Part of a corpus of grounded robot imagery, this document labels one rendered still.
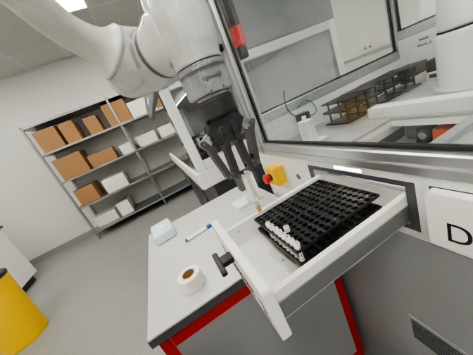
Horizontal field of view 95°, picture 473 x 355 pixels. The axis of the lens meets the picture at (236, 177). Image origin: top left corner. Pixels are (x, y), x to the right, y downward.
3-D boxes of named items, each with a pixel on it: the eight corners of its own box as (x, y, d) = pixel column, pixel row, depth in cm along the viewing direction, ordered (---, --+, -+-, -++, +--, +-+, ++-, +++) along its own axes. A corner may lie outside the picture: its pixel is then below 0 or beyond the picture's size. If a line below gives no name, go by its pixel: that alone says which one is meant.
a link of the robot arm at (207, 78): (229, 50, 38) (241, 84, 40) (213, 66, 46) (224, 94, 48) (181, 67, 35) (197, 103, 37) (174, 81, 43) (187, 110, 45)
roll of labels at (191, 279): (179, 296, 61) (173, 286, 60) (187, 277, 68) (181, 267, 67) (201, 291, 60) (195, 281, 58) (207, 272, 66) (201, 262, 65)
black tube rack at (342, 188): (305, 277, 42) (295, 251, 40) (262, 239, 58) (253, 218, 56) (384, 219, 47) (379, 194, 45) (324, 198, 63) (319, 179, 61)
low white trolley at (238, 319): (257, 482, 76) (146, 341, 52) (211, 334, 132) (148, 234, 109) (373, 368, 90) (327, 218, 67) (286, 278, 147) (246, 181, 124)
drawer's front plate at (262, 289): (284, 343, 34) (261, 294, 31) (226, 253, 61) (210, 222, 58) (293, 336, 35) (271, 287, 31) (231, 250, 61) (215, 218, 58)
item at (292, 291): (285, 321, 36) (272, 295, 34) (231, 248, 59) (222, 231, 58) (434, 203, 46) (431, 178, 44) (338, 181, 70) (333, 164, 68)
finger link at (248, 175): (243, 171, 49) (245, 169, 49) (254, 196, 51) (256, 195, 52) (248, 172, 46) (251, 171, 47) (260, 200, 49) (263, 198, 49)
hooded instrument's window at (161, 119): (196, 173, 123) (157, 94, 109) (169, 153, 286) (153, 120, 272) (343, 98, 152) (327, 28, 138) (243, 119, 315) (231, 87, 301)
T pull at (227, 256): (224, 279, 41) (221, 273, 40) (213, 258, 48) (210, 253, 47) (240, 268, 42) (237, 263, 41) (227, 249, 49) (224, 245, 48)
